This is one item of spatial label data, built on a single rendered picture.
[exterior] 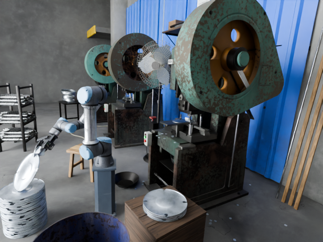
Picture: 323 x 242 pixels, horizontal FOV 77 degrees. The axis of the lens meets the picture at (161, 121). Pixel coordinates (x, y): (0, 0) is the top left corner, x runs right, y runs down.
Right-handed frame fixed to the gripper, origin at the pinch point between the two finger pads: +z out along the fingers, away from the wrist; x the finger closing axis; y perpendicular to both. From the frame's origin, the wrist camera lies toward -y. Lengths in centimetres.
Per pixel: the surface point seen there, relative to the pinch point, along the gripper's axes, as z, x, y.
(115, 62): -152, 42, -50
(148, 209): -1, 24, 95
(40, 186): 17.6, 14.6, 7.0
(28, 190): 22.9, 9.0, 5.9
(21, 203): 31.6, 6.7, 11.5
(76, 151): -23, 54, -28
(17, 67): -218, 129, -591
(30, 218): 38.2, 18.3, 14.0
